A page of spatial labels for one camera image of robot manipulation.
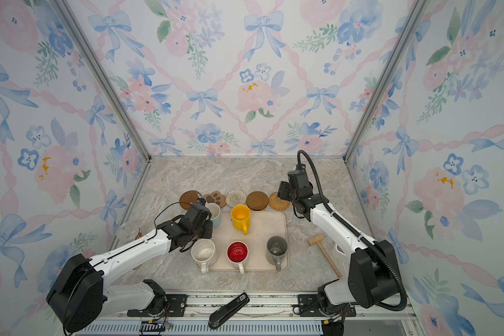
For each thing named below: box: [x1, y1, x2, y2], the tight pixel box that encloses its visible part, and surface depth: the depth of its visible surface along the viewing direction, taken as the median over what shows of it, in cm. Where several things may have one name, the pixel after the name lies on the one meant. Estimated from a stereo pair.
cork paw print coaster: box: [203, 191, 227, 208], surface depth 105 cm
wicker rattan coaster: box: [268, 191, 291, 211], surface depth 102 cm
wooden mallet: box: [307, 233, 342, 278], surface depth 90 cm
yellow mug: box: [231, 204, 251, 236], surface depth 89 cm
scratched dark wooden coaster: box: [179, 190, 200, 210], surface depth 105 cm
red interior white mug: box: [226, 240, 250, 276], surface depth 81 cm
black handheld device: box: [207, 291, 250, 330], surface depth 72 cm
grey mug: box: [266, 235, 288, 272], surface depth 80 cm
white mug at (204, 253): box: [191, 238, 217, 274], surface depth 81 cm
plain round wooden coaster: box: [246, 191, 269, 211], surface depth 103 cm
